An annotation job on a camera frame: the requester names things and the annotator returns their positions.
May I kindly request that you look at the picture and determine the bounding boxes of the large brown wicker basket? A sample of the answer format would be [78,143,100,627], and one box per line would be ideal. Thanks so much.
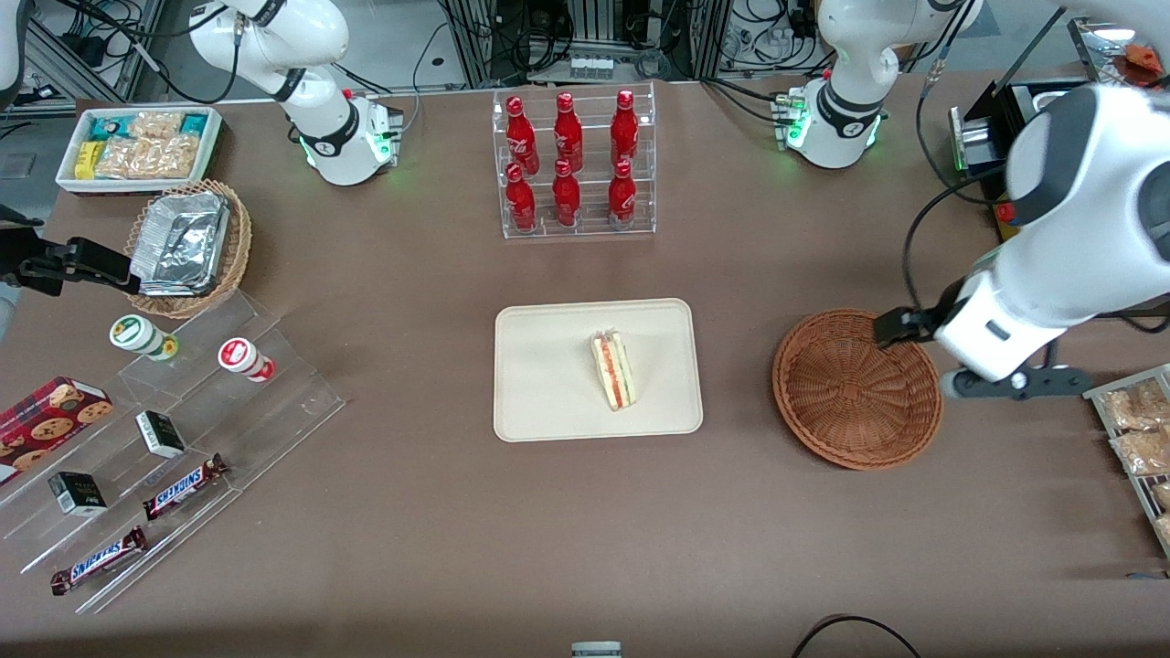
[772,309,944,472]

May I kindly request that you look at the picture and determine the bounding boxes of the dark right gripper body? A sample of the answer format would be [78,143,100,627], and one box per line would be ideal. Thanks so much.
[0,227,44,295]

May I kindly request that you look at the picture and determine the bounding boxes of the red lid white cup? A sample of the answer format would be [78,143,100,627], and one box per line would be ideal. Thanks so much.
[218,337,276,383]

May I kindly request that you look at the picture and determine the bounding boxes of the triangular sandwich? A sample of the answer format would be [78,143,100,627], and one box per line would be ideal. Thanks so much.
[590,330,635,412]

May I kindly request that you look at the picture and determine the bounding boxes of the red cola bottle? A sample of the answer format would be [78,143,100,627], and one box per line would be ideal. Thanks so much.
[505,163,538,233]
[552,159,582,228]
[608,159,638,229]
[505,95,540,176]
[554,91,584,173]
[611,89,640,167]

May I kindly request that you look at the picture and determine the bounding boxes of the clear acrylic stepped stand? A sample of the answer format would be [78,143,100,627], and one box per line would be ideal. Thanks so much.
[0,291,346,615]

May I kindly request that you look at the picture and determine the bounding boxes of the cream plastic tray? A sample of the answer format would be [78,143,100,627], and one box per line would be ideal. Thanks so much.
[494,298,704,443]

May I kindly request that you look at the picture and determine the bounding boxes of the red cookie box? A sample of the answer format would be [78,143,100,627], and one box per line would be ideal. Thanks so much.
[0,377,114,485]

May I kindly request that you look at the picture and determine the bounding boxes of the stack of foil trays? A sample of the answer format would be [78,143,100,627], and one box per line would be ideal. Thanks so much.
[130,190,231,298]

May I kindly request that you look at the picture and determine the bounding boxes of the black table edge cable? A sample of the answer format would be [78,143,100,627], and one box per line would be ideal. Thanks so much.
[791,614,924,658]

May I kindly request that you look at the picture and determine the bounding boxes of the grey wire rack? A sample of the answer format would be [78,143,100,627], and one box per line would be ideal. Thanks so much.
[1083,364,1170,558]

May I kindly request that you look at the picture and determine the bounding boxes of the clear rice cracker packet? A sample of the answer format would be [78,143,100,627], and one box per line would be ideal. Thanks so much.
[95,133,199,180]

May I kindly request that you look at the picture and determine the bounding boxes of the clear acrylic bottle rack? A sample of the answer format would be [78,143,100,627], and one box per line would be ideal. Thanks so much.
[492,82,657,240]

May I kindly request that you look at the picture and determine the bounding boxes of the black food warmer cabinet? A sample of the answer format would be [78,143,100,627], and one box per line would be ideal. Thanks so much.
[949,78,1093,243]

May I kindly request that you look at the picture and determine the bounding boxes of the small black box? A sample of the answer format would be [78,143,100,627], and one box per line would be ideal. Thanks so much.
[48,472,108,517]
[135,410,186,459]

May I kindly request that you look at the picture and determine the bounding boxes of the white rectangular snack bin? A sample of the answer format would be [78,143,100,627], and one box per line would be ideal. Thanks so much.
[55,105,223,197]

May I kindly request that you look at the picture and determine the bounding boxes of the green lid white cup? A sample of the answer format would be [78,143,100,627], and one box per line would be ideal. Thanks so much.
[109,314,179,362]

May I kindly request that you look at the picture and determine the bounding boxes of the small tan wicker basket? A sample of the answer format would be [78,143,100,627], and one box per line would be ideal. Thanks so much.
[123,178,253,320]

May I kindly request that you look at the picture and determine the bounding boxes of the snickers chocolate bar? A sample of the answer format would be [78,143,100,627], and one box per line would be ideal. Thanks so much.
[142,453,229,522]
[50,526,148,596]

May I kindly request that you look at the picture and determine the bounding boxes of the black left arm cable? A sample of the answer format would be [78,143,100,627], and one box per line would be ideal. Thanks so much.
[901,169,1011,316]

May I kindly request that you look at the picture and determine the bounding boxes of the aluminium frame rack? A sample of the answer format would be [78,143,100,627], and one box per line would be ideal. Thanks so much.
[443,0,732,85]

